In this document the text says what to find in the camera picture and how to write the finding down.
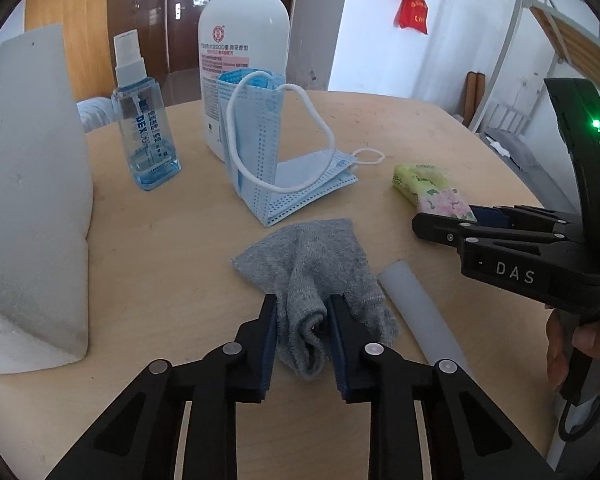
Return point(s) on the translucent white tube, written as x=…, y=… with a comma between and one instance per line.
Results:
x=420, y=310

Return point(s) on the grey sock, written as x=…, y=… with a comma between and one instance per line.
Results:
x=320, y=260

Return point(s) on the dark brown entrance door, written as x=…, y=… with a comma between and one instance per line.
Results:
x=190, y=35

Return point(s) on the white pump lotion bottle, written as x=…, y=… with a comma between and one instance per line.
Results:
x=245, y=25

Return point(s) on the floral tissue packet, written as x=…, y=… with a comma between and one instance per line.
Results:
x=425, y=185

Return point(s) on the wooden wardrobe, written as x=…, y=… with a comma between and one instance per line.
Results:
x=80, y=10

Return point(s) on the person's right hand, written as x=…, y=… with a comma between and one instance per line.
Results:
x=557, y=345

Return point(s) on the red cloth bag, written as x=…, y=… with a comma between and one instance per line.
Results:
x=414, y=12

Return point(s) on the light blue plastic bag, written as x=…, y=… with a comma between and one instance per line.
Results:
x=97, y=112

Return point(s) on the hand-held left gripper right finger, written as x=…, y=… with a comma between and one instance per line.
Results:
x=340, y=350

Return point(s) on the blue face mask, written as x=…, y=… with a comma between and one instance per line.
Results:
x=300, y=185
x=260, y=125

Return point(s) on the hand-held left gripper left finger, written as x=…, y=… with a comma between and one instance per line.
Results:
x=269, y=345

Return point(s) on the clear blue spray bottle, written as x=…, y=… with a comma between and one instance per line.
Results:
x=145, y=135

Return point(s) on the white metal bunk bed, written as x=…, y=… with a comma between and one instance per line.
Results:
x=580, y=35

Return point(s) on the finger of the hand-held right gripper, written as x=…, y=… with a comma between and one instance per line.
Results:
x=495, y=216
x=440, y=230

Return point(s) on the wooden board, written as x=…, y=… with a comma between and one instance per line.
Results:
x=475, y=97

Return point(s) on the white foam box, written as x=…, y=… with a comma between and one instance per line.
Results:
x=30, y=185

